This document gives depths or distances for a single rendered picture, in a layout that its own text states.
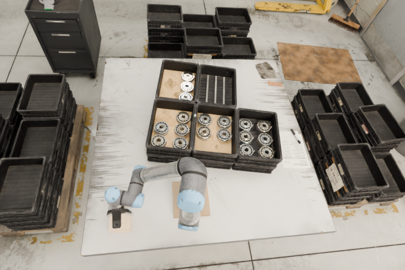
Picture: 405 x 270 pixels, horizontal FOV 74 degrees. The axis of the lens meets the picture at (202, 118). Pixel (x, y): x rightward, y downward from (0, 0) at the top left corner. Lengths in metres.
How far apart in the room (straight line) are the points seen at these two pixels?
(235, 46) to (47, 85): 2.01
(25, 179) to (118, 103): 0.85
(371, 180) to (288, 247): 0.90
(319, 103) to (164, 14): 2.05
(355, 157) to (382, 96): 1.69
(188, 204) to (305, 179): 1.17
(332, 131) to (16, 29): 3.94
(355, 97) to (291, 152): 1.40
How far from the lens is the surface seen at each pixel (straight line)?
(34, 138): 2.65
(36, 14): 2.94
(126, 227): 1.76
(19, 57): 3.93
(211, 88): 2.20
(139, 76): 2.43
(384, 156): 3.19
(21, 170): 2.40
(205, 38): 3.17
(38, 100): 2.72
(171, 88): 2.17
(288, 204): 2.03
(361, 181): 2.67
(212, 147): 1.89
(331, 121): 3.02
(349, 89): 3.45
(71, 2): 3.02
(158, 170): 1.39
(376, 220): 3.24
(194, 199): 1.17
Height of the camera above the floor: 2.48
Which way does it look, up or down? 55 degrees down
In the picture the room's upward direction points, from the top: 12 degrees clockwise
